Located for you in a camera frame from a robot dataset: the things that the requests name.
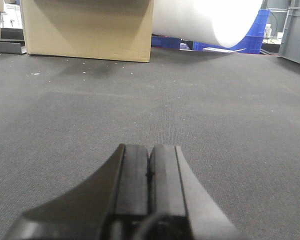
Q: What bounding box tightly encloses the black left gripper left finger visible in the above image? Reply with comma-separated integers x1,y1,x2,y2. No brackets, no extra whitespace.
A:
4,144,149,240

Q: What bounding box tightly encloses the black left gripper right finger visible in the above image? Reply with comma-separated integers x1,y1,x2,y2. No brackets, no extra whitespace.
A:
149,145,243,240

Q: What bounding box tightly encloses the dark grey table mat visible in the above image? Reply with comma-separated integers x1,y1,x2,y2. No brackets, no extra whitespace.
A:
0,48,300,240

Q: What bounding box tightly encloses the brown cardboard box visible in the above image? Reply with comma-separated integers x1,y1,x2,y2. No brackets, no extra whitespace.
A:
20,0,154,63

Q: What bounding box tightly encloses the blue plastic crate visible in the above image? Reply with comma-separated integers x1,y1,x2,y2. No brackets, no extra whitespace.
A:
151,9,270,55

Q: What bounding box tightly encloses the white foam roll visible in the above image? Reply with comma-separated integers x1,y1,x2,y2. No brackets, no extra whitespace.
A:
152,0,263,48

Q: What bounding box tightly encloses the grey metal cabinet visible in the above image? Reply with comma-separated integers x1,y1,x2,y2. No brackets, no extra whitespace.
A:
279,0,300,64

